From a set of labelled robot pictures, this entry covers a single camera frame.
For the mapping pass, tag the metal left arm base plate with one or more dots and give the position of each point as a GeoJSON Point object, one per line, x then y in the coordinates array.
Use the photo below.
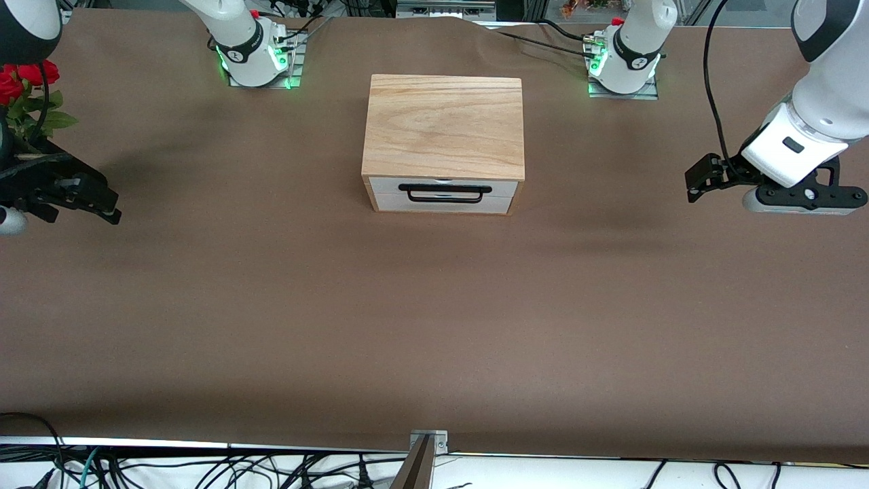
{"type": "Point", "coordinates": [648, 94]}

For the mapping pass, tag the red artificial rose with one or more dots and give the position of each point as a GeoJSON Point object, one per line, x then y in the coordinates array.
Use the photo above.
{"type": "Point", "coordinates": [8, 87]}
{"type": "Point", "coordinates": [34, 73]}

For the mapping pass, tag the grey equipment box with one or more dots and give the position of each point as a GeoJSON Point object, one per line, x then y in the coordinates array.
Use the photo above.
{"type": "Point", "coordinates": [441, 8]}

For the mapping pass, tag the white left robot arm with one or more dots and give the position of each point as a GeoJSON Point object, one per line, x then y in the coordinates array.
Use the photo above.
{"type": "Point", "coordinates": [835, 88]}

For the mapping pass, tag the black ribbed vase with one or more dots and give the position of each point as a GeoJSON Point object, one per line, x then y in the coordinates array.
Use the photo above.
{"type": "Point", "coordinates": [85, 173]}

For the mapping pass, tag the small metal bracket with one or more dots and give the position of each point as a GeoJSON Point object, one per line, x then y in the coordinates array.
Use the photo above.
{"type": "Point", "coordinates": [441, 441]}

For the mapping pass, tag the brown table cover sheet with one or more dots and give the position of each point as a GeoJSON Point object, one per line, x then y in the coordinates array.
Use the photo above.
{"type": "Point", "coordinates": [204, 353]}

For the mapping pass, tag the colourful artificial plant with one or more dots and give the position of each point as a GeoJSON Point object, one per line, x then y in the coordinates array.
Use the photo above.
{"type": "Point", "coordinates": [577, 7]}

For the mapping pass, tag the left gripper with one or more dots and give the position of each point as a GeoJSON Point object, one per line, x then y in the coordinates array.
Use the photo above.
{"type": "Point", "coordinates": [736, 171]}

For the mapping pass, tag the wooden drawer cabinet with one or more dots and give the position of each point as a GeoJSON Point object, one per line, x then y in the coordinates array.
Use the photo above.
{"type": "Point", "coordinates": [445, 125]}

